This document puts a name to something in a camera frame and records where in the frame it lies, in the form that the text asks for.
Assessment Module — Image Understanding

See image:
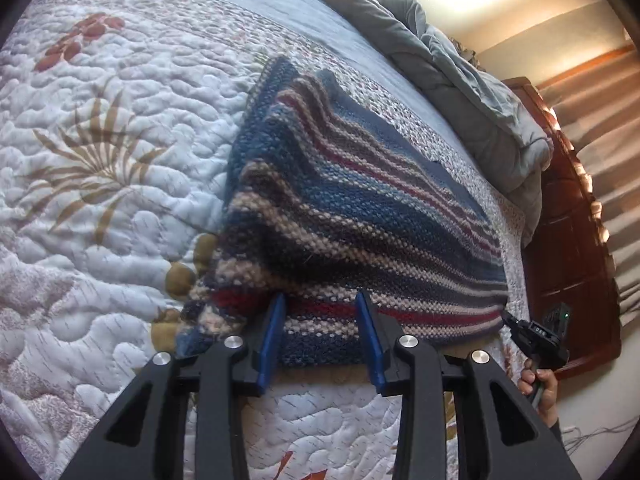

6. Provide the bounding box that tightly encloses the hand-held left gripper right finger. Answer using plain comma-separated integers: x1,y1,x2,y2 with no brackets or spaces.
354,290,583,480

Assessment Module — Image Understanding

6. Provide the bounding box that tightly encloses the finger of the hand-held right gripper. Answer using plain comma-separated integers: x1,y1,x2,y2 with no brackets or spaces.
500,309,527,343

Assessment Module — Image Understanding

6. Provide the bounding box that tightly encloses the wooden headboard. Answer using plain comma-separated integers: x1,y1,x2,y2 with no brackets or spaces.
501,76,624,382

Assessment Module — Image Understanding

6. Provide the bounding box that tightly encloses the floral quilt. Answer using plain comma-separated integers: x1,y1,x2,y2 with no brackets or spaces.
0,0,532,480

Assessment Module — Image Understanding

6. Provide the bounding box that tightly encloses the thin cable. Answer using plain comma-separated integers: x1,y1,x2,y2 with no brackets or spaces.
562,417,640,453

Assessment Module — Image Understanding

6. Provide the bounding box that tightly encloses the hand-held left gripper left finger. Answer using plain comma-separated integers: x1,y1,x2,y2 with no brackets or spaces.
60,292,288,480

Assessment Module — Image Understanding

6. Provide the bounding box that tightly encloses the grey comforter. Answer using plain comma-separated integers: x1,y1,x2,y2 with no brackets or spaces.
272,0,557,250

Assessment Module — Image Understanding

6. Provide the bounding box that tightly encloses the striped knit sweater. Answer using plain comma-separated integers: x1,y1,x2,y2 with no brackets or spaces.
175,55,512,368

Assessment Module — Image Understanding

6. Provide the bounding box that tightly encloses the person's right hand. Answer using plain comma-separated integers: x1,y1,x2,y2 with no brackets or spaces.
517,357,560,430

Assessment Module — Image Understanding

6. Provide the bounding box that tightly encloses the blue-grey quilted bedspread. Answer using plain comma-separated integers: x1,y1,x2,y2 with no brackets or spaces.
165,0,482,197

